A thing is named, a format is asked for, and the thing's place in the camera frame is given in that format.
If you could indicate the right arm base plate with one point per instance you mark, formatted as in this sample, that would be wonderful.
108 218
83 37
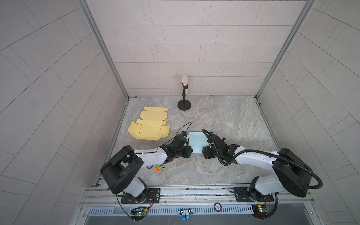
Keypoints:
243 194

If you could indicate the yellow paper box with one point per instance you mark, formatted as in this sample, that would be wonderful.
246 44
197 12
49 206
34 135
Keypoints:
152 125

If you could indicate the left circuit board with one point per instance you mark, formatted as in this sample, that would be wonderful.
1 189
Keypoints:
139 212

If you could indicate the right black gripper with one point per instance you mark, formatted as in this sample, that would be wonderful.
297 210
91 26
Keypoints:
205 152

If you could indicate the right circuit board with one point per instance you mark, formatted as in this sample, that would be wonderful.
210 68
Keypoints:
260 210

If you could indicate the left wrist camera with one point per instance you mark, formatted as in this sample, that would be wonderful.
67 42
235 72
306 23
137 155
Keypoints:
185 134

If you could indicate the light blue paper box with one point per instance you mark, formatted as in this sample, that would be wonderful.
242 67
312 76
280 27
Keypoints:
197 141

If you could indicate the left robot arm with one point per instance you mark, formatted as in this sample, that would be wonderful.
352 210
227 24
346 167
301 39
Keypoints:
120 171

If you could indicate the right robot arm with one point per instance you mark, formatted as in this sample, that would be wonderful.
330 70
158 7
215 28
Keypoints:
288 172

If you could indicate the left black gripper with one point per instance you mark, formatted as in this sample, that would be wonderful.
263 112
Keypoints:
187 154

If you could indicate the circuit board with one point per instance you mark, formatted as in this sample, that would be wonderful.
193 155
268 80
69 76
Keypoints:
139 212
260 210

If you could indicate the aluminium mounting rail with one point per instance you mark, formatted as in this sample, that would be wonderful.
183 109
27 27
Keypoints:
169 196

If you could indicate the orange green small toy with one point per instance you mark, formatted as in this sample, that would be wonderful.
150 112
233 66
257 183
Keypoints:
160 168

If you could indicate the round black badge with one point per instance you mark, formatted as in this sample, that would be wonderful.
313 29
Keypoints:
217 207

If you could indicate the blue sticker marker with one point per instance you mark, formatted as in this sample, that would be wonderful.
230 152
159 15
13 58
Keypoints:
185 213

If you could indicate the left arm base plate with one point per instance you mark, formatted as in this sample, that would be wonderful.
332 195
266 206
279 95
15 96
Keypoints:
149 195

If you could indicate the beige microphone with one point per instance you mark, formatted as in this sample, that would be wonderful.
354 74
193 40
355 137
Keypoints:
184 80

